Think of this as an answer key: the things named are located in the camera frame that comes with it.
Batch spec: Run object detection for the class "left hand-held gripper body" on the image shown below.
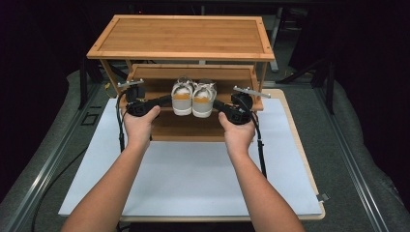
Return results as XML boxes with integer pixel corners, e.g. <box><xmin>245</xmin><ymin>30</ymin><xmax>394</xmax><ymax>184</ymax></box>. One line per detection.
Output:
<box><xmin>117</xmin><ymin>78</ymin><xmax>162</xmax><ymax>118</ymax></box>

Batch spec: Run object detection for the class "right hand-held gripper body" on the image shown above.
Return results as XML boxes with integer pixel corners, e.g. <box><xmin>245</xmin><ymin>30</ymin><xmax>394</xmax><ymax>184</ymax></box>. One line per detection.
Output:
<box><xmin>223</xmin><ymin>85</ymin><xmax>272</xmax><ymax>126</ymax></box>

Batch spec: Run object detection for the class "white and grey sneaker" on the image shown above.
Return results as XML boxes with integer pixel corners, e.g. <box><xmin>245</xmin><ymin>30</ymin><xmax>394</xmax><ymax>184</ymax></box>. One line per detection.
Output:
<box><xmin>191</xmin><ymin>79</ymin><xmax>218</xmax><ymax>119</ymax></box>
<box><xmin>170</xmin><ymin>76</ymin><xmax>194</xmax><ymax>117</ymax></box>

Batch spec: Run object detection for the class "three-tier wooden shoe rack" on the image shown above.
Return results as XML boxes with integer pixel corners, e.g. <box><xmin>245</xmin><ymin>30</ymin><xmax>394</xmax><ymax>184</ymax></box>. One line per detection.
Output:
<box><xmin>86</xmin><ymin>14</ymin><xmax>276</xmax><ymax>143</ymax></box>

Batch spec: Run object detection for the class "person's right hand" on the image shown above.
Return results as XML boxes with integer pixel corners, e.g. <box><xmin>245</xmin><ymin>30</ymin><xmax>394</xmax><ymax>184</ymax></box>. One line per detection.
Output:
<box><xmin>218</xmin><ymin>111</ymin><xmax>256</xmax><ymax>157</ymax></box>

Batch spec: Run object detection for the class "person's left hand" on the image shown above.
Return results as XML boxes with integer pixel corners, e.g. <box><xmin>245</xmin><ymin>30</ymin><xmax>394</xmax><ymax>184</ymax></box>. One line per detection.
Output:
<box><xmin>121</xmin><ymin>104</ymin><xmax>161</xmax><ymax>150</ymax></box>

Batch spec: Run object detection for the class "black metal stand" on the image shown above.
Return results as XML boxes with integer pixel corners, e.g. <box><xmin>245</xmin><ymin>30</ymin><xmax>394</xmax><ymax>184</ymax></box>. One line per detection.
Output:
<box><xmin>276</xmin><ymin>52</ymin><xmax>337</xmax><ymax>114</ymax></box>
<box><xmin>77</xmin><ymin>56</ymin><xmax>98</xmax><ymax>110</ymax></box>

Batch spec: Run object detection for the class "grey metal stand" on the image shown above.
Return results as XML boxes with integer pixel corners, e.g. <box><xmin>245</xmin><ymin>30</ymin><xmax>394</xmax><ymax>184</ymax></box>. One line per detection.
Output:
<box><xmin>268</xmin><ymin>8</ymin><xmax>284</xmax><ymax>73</ymax></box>

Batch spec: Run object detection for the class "white table mat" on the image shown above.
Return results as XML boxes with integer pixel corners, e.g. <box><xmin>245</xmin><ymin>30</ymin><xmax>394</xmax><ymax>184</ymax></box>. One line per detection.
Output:
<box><xmin>58</xmin><ymin>98</ymin><xmax>324</xmax><ymax>218</ymax></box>

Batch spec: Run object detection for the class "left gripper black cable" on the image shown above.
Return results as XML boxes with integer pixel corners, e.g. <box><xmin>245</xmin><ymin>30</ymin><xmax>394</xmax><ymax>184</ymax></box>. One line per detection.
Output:
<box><xmin>115</xmin><ymin>90</ymin><xmax>131</xmax><ymax>154</ymax></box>

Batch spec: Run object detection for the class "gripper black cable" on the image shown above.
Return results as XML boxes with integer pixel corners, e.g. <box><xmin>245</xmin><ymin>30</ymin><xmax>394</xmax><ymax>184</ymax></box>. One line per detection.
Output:
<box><xmin>115</xmin><ymin>90</ymin><xmax>131</xmax><ymax>154</ymax></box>
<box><xmin>237</xmin><ymin>94</ymin><xmax>268</xmax><ymax>179</ymax></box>

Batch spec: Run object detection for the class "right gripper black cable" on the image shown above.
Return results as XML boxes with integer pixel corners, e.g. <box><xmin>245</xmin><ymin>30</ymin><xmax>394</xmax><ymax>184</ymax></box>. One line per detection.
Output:
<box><xmin>237</xmin><ymin>94</ymin><xmax>268</xmax><ymax>179</ymax></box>

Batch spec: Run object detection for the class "metal floor rail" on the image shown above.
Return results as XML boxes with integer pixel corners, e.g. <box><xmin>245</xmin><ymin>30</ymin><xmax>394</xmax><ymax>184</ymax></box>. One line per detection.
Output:
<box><xmin>313</xmin><ymin>86</ymin><xmax>392</xmax><ymax>232</ymax></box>
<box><xmin>0</xmin><ymin>82</ymin><xmax>102</xmax><ymax>232</ymax></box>

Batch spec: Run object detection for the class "black floor cable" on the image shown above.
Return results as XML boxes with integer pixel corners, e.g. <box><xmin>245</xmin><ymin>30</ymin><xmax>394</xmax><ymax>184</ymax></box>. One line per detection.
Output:
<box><xmin>30</xmin><ymin>146</ymin><xmax>89</xmax><ymax>232</ymax></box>

